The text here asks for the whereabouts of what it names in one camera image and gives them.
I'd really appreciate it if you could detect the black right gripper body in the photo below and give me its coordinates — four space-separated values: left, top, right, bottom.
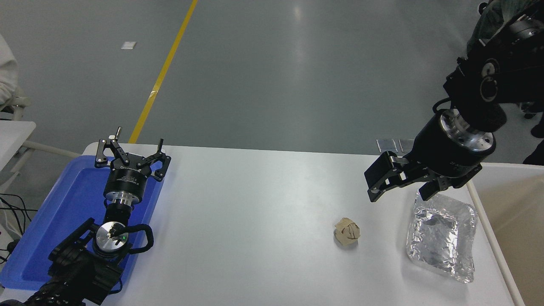
410 111 483 188

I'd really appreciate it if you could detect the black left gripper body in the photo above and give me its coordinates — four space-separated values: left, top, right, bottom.
104 166 152 201

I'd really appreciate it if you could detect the silver foil plate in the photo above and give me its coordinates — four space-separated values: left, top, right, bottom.
406 190 478 283

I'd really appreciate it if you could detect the crumpled tan paper ball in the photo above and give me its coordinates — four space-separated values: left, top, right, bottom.
334 218 360 247

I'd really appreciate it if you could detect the blue plastic tray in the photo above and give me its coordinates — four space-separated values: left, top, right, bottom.
0 155 165 291

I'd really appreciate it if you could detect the large pale bin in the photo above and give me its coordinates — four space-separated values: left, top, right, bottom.
467 163 544 306

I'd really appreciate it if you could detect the white side table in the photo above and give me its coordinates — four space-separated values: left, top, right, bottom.
0 121 82 194

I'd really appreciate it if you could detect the black power plug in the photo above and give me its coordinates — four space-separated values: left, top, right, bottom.
0 239 21 265

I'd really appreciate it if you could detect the seated person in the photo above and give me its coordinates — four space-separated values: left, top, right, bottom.
467 0 544 54
0 34 20 107

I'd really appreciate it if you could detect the black cable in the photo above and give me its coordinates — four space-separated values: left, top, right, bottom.
0 193 39 237

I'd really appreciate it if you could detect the white frame chair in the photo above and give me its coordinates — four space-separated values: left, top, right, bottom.
0 96 32 122

